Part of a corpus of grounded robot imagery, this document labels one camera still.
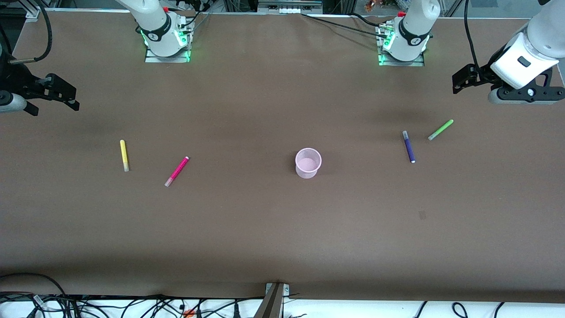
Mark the purple marker pen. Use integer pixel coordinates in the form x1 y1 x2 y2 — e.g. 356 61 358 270
402 130 416 164

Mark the pink marker pen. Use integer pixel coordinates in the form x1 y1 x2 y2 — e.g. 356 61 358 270
164 156 190 187

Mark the pink plastic cup holder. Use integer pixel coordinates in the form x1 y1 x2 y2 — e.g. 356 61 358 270
295 148 322 179

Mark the green marker pen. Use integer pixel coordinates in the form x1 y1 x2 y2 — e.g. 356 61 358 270
428 119 454 141

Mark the grey metal equipment box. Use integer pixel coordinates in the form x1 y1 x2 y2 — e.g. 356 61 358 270
258 0 323 14

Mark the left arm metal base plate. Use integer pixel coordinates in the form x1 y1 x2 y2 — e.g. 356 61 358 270
377 24 425 67

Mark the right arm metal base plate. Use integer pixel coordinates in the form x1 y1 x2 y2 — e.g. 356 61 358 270
145 22 191 63

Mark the short black table cable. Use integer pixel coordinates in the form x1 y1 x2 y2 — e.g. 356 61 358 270
349 12 385 26

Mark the long black table cable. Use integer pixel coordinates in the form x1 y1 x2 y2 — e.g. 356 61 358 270
301 13 389 39

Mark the black looping floor cable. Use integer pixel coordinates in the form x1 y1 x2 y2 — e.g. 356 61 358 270
0 273 68 318

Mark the metal table edge bracket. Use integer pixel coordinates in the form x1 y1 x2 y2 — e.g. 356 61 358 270
254 283 290 318

